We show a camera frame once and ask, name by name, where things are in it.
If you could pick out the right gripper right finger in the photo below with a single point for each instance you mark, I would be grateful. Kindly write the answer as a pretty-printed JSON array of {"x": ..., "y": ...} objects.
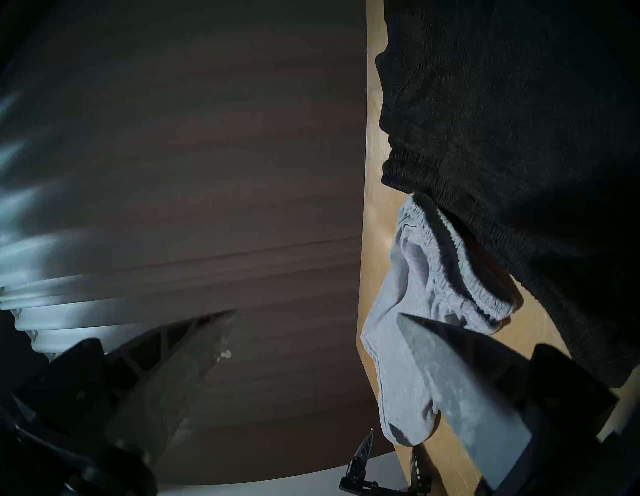
[{"x": 465, "y": 400}]

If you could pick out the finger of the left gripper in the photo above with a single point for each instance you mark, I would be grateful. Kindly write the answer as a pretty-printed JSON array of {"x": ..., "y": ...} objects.
[
  {"x": 419, "y": 472},
  {"x": 361, "y": 457}
]

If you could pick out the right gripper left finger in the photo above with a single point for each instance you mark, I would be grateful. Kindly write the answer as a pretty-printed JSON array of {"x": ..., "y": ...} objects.
[{"x": 165, "y": 385}]

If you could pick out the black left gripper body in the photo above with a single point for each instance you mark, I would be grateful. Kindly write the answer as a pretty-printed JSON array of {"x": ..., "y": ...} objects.
[{"x": 370, "y": 489}]

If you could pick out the grey shorts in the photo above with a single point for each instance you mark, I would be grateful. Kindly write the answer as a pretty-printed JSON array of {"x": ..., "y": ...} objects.
[{"x": 405, "y": 310}]

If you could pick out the black shorts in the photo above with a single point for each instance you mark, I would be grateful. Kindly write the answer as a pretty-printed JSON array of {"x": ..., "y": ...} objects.
[{"x": 525, "y": 125}]

